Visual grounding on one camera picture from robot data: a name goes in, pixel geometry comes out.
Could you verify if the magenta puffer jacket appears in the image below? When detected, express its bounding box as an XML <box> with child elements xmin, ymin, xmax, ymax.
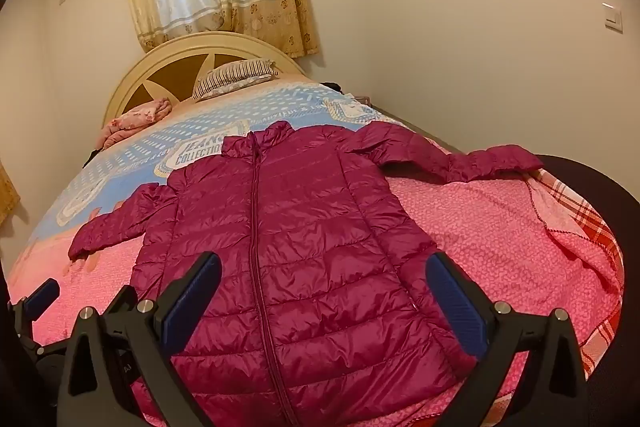
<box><xmin>67</xmin><ymin>121</ymin><xmax>545</xmax><ymax>427</ymax></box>

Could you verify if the red plaid sheet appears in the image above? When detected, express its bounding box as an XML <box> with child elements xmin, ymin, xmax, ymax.
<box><xmin>522</xmin><ymin>167</ymin><xmax>626</xmax><ymax>378</ymax></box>

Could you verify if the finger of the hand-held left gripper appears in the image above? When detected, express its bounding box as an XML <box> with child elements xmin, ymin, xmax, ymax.
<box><xmin>9</xmin><ymin>278</ymin><xmax>62</xmax><ymax>350</ymax></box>

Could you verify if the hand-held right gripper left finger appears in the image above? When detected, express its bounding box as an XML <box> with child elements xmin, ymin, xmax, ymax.
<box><xmin>57</xmin><ymin>251</ymin><xmax>222</xmax><ymax>427</ymax></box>

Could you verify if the striped pillow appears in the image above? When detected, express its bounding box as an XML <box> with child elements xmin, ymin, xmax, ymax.
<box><xmin>192</xmin><ymin>60</ymin><xmax>278</xmax><ymax>102</ymax></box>

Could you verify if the cream wooden headboard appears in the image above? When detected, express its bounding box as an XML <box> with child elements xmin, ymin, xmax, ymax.
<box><xmin>102</xmin><ymin>32</ymin><xmax>303</xmax><ymax>138</ymax></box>

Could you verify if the pink folded floral quilt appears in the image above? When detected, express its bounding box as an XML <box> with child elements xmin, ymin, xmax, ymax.
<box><xmin>97</xmin><ymin>98</ymin><xmax>173</xmax><ymax>150</ymax></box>

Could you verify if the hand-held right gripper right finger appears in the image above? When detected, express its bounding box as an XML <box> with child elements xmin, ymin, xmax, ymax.
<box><xmin>424</xmin><ymin>251</ymin><xmax>589</xmax><ymax>427</ymax></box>

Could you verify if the white wall switch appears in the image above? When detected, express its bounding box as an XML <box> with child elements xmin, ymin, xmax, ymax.
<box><xmin>602</xmin><ymin>2</ymin><xmax>623</xmax><ymax>30</ymax></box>

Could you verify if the pink and blue printed blanket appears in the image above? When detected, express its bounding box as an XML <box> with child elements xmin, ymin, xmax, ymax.
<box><xmin>7</xmin><ymin>74</ymin><xmax>626</xmax><ymax>427</ymax></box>

